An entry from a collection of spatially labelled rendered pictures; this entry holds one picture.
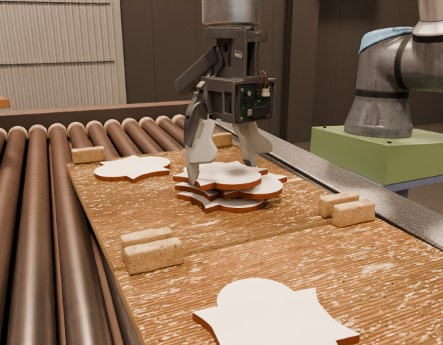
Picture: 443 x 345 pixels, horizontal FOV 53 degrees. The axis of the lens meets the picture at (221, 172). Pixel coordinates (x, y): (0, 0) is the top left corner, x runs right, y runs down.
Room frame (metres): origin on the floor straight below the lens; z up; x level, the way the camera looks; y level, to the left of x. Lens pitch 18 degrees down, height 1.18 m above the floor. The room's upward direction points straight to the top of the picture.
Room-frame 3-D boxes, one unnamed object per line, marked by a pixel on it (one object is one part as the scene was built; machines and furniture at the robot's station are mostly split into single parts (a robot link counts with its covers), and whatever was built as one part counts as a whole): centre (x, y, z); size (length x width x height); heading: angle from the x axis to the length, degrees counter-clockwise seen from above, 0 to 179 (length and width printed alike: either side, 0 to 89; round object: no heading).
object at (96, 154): (0.80, 0.25, 0.95); 0.06 x 0.02 x 0.03; 115
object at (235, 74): (0.59, -0.02, 1.12); 0.09 x 0.08 x 0.12; 36
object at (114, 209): (0.68, 0.04, 0.93); 0.41 x 0.35 x 0.02; 25
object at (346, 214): (0.53, -0.17, 0.95); 0.06 x 0.02 x 0.03; 115
